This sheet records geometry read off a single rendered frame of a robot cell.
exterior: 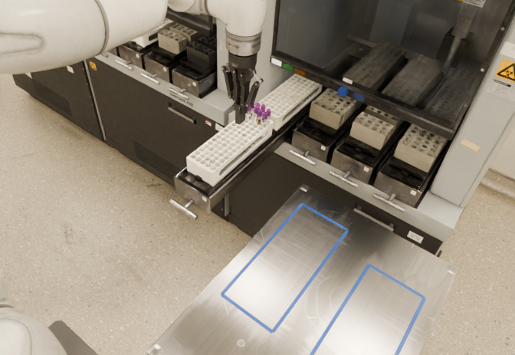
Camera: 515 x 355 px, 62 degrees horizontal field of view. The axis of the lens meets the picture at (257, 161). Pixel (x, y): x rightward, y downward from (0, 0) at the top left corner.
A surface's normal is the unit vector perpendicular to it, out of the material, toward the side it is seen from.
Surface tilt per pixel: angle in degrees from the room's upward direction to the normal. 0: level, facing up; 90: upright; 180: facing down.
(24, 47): 90
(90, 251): 0
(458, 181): 90
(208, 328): 0
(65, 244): 0
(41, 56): 104
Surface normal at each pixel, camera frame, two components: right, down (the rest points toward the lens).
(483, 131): -0.59, 0.54
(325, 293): 0.05, -0.72
